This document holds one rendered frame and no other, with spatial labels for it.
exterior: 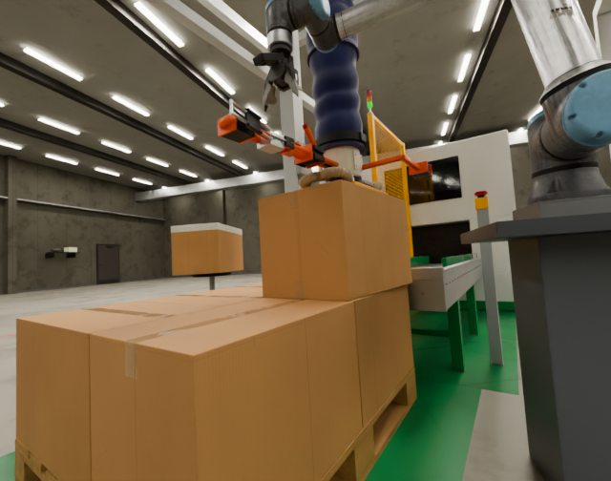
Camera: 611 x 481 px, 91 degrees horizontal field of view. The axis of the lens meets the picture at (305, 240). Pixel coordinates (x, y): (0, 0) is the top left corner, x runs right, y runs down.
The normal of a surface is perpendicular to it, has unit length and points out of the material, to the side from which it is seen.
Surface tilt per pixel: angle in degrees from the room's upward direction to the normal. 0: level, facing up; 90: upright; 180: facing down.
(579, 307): 90
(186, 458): 90
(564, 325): 90
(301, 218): 90
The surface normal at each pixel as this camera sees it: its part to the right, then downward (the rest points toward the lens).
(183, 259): -0.11, -0.06
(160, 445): -0.57, -0.02
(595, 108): -0.35, 0.06
